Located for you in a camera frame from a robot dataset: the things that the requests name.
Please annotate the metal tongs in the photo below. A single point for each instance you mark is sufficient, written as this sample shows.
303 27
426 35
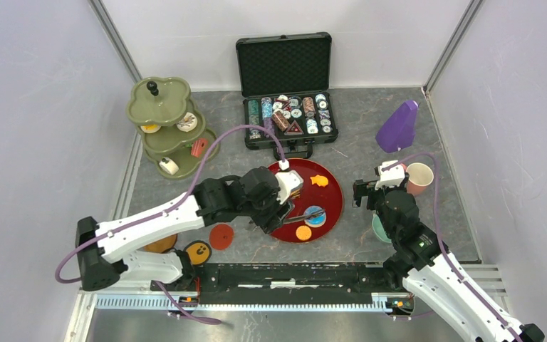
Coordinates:
302 217

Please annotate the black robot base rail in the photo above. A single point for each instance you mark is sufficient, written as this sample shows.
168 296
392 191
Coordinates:
299 287

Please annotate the pink triangular cake slice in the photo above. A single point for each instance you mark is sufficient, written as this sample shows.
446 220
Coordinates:
199 147

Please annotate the green three-tier dessert stand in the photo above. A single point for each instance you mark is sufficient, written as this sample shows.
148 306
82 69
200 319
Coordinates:
164 102

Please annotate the black poker chip case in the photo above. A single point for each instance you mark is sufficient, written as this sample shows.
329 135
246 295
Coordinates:
284 82

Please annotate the white chocolate donut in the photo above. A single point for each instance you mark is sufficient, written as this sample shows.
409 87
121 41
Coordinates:
188 123

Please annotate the teal cup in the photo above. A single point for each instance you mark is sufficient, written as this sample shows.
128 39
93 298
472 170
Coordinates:
379 230

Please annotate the orange face coaster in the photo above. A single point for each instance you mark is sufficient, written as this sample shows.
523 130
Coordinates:
199 252

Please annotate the pink mug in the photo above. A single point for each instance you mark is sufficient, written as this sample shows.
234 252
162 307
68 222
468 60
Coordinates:
421 176

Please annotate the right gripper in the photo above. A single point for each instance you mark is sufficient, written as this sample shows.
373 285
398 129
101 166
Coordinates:
362 188

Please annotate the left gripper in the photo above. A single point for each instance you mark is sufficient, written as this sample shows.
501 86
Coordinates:
273 221

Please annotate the purple pitcher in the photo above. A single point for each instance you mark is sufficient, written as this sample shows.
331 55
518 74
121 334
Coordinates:
398 131

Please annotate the brown wooden coaster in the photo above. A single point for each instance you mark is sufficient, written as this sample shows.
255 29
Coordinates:
162 245

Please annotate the orange fish cookie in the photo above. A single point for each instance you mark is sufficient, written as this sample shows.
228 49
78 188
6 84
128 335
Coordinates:
319 180

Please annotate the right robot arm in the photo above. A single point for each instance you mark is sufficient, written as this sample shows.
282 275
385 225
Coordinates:
424 266

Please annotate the red round tray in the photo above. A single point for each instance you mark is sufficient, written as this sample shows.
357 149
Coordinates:
330 198

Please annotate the yellow donut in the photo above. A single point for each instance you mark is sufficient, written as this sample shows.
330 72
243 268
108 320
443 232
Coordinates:
150 129

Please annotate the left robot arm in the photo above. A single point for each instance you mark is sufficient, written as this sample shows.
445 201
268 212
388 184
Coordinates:
113 251

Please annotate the red round coaster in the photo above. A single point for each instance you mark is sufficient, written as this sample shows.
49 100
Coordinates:
221 237

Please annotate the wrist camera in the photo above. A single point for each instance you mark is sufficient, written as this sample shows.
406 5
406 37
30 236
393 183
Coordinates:
394 177
288 181

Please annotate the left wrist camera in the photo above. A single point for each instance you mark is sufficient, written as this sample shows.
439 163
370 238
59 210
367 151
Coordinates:
288 181

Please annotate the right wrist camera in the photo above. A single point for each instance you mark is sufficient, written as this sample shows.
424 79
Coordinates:
394 177

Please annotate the white roll cake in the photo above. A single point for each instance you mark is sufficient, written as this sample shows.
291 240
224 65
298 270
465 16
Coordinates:
169 166

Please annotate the orange round cookie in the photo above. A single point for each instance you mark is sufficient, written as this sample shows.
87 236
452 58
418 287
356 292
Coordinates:
303 233

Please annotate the blue donut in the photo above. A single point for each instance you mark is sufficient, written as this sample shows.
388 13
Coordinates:
315 218

